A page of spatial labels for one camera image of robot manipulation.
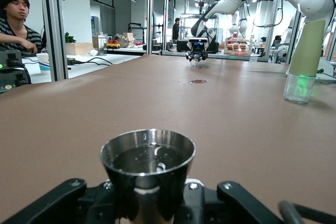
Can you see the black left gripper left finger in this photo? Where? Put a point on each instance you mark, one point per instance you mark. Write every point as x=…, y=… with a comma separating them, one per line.
x=60, y=203

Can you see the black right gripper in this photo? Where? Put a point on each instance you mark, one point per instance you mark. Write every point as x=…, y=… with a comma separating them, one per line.
x=197, y=48

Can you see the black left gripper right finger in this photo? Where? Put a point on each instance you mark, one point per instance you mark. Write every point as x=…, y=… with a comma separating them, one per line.
x=199, y=205

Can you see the clear glass cup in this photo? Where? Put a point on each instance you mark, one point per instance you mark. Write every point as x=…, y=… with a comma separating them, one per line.
x=194, y=63

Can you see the steel jigger measuring cup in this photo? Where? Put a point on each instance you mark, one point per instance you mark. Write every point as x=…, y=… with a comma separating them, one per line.
x=162, y=190

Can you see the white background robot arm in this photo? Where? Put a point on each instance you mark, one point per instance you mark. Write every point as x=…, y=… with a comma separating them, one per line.
x=240, y=24

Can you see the striped paper cup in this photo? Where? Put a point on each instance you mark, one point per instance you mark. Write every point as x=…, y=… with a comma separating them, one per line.
x=43, y=64

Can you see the black case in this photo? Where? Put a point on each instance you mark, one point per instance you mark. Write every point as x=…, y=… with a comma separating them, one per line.
x=183, y=47

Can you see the brown liquid spill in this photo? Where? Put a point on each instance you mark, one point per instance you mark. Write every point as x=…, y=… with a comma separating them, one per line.
x=198, y=81

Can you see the standing person in black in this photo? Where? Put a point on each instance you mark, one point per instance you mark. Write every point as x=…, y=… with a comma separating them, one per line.
x=176, y=30

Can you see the bread display rack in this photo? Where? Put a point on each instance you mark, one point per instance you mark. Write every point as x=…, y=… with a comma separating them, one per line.
x=238, y=46

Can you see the cardboard box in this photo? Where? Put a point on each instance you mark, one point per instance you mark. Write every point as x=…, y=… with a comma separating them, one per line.
x=129, y=37

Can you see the crumpled grey bag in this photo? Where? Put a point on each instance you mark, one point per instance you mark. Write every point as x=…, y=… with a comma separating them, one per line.
x=120, y=40

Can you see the brown table mat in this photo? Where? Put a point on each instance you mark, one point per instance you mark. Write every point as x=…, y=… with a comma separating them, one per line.
x=78, y=119

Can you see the green bottle with clear base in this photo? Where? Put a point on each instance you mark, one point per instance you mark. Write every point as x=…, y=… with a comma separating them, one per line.
x=308, y=51

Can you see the light wooden box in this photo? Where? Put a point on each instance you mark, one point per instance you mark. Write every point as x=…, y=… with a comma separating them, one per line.
x=78, y=48

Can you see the potted green plant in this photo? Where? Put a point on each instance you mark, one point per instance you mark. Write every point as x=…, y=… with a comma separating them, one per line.
x=69, y=37

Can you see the black equipment unit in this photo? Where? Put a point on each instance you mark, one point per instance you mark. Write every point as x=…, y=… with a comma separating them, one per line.
x=11, y=74

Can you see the seated person striped shirt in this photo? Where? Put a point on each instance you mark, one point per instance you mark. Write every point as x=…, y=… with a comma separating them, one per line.
x=15, y=32

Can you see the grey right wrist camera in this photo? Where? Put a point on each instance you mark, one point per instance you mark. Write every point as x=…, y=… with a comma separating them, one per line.
x=198, y=41

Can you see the aluminium cell frame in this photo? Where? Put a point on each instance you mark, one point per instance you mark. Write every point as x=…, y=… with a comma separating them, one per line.
x=55, y=37

